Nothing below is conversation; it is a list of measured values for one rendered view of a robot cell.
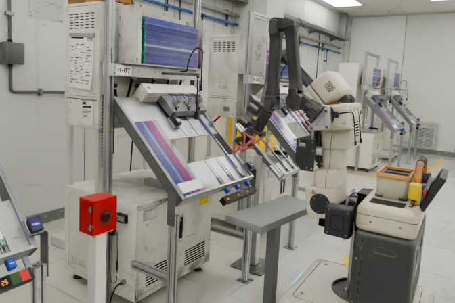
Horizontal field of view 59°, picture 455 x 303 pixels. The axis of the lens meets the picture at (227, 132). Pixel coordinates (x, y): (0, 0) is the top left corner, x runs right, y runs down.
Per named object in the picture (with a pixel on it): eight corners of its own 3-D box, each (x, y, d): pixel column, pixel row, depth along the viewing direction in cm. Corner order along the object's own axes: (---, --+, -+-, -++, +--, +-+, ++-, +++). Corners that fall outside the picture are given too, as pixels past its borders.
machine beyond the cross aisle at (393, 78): (419, 158, 800) (429, 62, 777) (412, 164, 732) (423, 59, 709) (351, 149, 875) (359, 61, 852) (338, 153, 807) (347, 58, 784)
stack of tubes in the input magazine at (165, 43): (198, 68, 270) (200, 28, 267) (143, 63, 228) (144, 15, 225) (184, 68, 277) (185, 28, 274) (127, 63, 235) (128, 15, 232)
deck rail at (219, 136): (248, 182, 259) (254, 176, 256) (246, 182, 257) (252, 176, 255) (187, 102, 282) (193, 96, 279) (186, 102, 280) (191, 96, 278)
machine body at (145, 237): (209, 268, 282) (213, 182, 275) (135, 313, 225) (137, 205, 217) (143, 245, 318) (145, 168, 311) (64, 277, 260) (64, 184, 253)
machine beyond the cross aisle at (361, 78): (403, 169, 681) (416, 55, 658) (393, 177, 613) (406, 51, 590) (326, 157, 756) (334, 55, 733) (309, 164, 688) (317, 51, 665)
